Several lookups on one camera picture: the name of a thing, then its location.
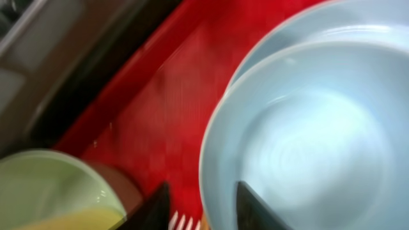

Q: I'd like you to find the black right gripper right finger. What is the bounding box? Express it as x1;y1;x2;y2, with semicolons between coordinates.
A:
236;181;291;230

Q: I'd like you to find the red plastic tray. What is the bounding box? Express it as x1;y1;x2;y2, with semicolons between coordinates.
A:
55;0;317;225

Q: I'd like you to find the yellow cup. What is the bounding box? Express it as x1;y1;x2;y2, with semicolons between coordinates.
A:
17;208;124;230

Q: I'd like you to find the white plastic fork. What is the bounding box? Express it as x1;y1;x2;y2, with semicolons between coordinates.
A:
168;211;201;230

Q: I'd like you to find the white round plate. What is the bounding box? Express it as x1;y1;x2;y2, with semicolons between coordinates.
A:
225;0;409;93

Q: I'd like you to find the wooden chopstick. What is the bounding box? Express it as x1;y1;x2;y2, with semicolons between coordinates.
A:
200;213;210;230

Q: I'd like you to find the grey dishwasher rack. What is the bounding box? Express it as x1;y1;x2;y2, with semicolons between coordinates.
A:
0;0;87;154

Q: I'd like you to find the pale green saucer bowl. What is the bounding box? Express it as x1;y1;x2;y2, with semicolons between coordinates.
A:
1;149;127;229

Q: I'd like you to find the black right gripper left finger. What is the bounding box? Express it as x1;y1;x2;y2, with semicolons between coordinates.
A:
116;182;171;230

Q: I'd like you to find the light blue bowl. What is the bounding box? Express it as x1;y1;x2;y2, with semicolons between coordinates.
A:
199;42;408;229

